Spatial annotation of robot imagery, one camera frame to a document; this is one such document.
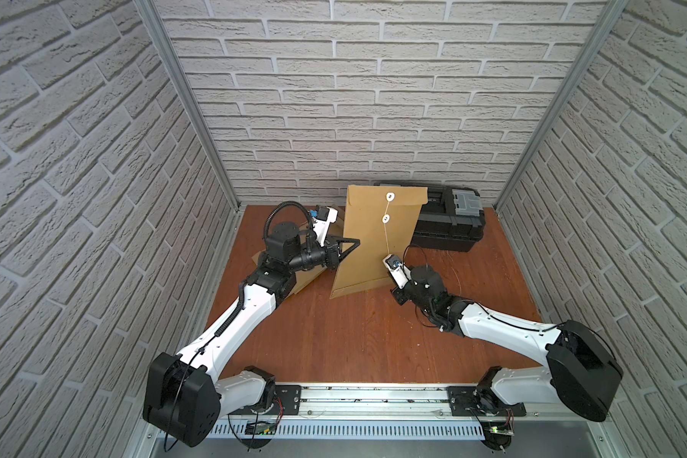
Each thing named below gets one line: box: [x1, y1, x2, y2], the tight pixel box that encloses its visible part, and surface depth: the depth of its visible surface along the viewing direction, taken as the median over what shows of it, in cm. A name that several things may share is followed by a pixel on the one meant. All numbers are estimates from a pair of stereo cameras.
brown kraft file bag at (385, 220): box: [330, 185, 429, 300], surface depth 71 cm
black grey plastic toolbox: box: [374, 181, 486, 252], surface depth 98 cm
